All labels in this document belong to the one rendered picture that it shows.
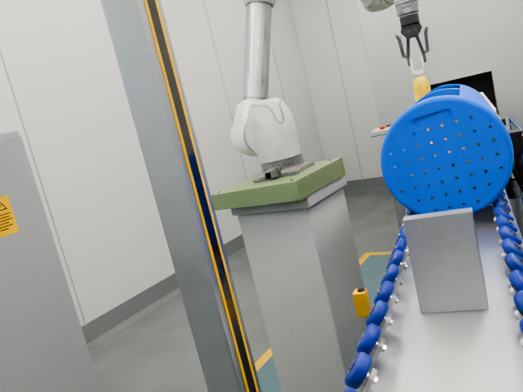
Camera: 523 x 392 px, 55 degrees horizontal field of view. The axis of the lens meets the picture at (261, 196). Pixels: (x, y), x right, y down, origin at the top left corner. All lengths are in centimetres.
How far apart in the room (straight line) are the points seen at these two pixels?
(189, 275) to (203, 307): 5
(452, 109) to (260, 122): 76
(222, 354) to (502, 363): 38
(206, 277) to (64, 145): 315
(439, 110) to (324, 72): 559
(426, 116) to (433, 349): 61
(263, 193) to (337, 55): 513
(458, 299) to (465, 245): 9
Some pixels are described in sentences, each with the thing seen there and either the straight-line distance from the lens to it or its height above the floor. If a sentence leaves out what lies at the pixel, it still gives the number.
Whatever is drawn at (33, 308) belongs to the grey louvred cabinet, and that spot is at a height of 78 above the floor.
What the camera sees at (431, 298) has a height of 95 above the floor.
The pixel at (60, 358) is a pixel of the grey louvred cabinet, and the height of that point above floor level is 55.
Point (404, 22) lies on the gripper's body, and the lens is 222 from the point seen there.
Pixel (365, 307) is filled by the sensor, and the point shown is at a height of 92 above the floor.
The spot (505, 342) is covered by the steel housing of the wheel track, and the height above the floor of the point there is 93.
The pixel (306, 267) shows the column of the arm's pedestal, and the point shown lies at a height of 75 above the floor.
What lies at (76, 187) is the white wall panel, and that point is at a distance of 382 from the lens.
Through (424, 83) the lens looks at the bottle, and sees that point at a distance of 221.
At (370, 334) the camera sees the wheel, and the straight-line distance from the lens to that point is 69.
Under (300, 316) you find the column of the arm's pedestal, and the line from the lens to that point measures 183.
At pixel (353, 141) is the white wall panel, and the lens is 668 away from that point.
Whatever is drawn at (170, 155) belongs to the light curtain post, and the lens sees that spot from 70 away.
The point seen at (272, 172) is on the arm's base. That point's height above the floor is 109.
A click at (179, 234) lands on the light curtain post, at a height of 115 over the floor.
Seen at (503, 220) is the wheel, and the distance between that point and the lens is 109.
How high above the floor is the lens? 129
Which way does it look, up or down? 9 degrees down
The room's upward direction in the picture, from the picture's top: 14 degrees counter-clockwise
